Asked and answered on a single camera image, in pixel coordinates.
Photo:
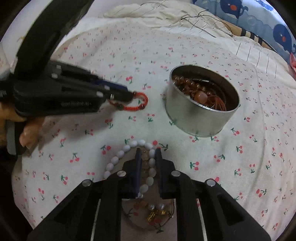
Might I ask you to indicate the person's left hand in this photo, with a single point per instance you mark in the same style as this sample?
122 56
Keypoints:
31 132

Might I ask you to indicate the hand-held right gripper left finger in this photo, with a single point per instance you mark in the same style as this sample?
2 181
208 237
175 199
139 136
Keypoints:
138 171

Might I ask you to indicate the cherry print cloth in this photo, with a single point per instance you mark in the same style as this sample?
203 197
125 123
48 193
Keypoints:
115 58

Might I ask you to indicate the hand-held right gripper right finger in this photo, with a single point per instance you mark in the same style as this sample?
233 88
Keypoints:
158 171

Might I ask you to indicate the white striped duvet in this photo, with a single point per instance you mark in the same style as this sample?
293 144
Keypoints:
150 14

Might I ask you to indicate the striped pillow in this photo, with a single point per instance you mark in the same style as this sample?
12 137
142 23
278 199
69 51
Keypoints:
256 38

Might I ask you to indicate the round metal tin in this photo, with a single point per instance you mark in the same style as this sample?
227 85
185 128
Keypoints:
198 120

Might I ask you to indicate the pink cloth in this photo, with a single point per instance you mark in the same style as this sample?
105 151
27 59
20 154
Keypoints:
293 63

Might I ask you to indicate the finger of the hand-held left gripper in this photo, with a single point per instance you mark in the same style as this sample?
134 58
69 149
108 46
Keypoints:
92 78
115 95

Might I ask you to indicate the whale print curtain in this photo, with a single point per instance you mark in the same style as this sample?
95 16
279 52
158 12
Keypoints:
261 20

